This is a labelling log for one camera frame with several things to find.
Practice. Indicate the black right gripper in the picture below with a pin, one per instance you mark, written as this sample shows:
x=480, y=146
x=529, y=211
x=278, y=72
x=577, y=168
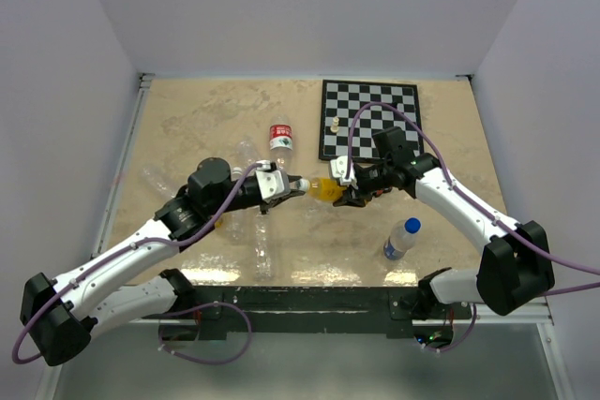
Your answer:
x=350, y=196

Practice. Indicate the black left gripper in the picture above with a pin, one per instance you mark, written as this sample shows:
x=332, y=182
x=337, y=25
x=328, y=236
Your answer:
x=264, y=208

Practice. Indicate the yellow tea bottle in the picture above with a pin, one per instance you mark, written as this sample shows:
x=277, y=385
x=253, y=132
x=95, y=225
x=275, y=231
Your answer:
x=322, y=189

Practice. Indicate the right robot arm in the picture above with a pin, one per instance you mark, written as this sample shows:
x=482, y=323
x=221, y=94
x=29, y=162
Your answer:
x=514, y=266

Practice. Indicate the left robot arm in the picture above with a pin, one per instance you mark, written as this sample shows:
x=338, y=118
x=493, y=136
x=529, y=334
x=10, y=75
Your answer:
x=62, y=314

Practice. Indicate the clear bottle white cap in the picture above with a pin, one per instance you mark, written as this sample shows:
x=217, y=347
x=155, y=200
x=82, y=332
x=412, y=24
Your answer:
x=245, y=154

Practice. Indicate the red label clear bottle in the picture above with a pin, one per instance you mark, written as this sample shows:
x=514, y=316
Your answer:
x=281, y=141

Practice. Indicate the blue cap Pepsi bottle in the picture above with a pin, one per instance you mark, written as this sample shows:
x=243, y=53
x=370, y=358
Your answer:
x=402, y=238

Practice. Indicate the long clear crushed bottle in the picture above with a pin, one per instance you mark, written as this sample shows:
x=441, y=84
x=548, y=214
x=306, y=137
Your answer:
x=264, y=256

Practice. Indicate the clear bottle far left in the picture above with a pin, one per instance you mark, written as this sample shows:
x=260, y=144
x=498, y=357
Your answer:
x=158, y=181

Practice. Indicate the cartoon fridge magnet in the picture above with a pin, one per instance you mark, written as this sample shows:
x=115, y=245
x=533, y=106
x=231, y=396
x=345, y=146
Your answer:
x=380, y=192

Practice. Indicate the white chess piece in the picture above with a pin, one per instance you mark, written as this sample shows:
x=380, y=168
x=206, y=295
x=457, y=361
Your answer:
x=335, y=125

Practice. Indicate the black white chessboard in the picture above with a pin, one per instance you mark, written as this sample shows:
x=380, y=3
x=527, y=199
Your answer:
x=344, y=100

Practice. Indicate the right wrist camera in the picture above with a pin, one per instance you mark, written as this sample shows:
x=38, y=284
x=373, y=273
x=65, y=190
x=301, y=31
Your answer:
x=342, y=171

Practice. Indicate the black base frame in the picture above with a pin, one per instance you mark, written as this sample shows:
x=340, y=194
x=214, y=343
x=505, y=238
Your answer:
x=390, y=311

